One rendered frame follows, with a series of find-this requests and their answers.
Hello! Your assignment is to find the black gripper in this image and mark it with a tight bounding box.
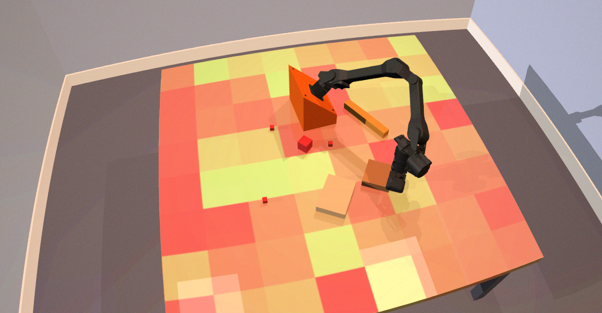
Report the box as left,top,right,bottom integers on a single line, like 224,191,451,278
385,156,407,193

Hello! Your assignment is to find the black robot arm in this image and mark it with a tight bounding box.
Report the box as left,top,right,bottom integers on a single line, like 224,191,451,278
309,57,432,178

